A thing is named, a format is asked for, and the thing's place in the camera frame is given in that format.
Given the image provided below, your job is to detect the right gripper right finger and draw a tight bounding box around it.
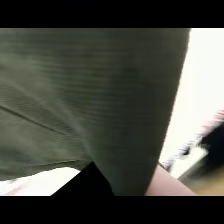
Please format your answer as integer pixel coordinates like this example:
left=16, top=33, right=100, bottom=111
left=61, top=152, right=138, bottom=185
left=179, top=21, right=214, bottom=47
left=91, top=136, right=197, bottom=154
left=144, top=164, right=197, bottom=197

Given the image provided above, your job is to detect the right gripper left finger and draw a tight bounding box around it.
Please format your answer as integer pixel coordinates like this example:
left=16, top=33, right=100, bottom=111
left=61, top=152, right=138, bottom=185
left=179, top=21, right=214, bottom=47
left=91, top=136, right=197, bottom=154
left=50, top=161, right=115, bottom=197

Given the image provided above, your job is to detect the olive green long-sleeved shirt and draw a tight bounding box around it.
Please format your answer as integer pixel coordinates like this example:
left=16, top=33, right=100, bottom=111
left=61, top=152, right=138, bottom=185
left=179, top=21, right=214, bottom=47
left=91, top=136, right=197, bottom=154
left=0, top=28, right=192, bottom=197

